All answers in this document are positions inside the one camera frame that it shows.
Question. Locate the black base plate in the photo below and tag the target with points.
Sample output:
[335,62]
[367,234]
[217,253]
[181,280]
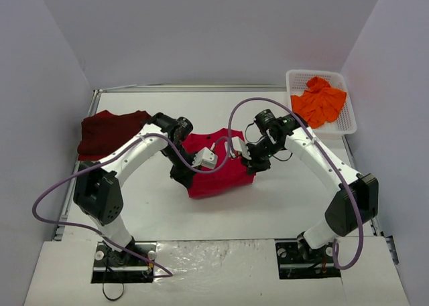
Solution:
[293,266]
[111,266]

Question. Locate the dark red folded t shirt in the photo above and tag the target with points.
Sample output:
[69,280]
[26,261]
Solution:
[105,132]

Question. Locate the bright red t shirt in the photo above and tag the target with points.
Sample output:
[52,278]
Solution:
[233,174]

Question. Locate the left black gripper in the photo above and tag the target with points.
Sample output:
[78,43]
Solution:
[182,173]

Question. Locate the white plastic basket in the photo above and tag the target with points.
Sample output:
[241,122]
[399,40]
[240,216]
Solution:
[345,124]

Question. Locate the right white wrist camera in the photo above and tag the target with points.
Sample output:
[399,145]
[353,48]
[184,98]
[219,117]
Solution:
[236,147]

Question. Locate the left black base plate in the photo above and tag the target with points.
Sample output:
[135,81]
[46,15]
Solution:
[111,266]

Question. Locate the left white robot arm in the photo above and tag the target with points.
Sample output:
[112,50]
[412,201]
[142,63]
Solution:
[98,184]

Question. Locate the orange t shirt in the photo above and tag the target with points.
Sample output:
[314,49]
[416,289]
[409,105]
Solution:
[320,103]

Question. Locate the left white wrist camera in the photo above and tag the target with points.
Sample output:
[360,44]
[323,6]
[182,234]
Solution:
[205,158]

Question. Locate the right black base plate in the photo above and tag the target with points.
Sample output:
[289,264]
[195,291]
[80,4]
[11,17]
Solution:
[293,266]

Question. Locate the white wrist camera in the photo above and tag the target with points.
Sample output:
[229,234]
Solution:
[236,147]
[205,158]

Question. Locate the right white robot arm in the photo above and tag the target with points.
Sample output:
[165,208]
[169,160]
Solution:
[286,133]

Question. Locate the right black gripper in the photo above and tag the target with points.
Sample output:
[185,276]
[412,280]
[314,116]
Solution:
[256,163]

